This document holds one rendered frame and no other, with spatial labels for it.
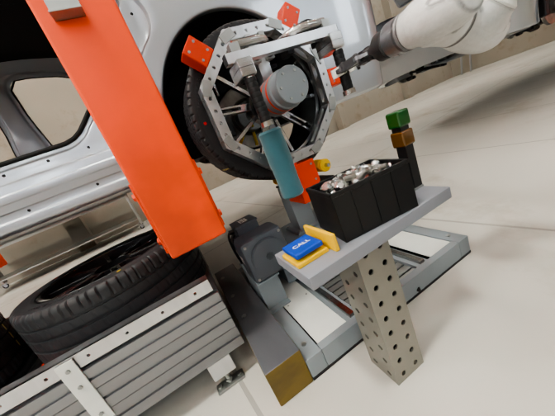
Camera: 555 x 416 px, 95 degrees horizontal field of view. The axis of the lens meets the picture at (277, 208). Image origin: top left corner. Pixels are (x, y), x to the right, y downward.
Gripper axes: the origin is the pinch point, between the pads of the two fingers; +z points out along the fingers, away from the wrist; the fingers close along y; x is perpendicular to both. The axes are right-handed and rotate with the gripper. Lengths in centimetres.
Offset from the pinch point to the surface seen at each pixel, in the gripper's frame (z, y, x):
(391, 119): -27.6, -14.2, -18.4
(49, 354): 20, -123, -47
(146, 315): 3, -90, -44
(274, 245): 9, -45, -48
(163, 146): -6, -65, -4
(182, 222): -6, -70, -23
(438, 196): -36, -15, -39
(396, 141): -27.2, -14.2, -24.1
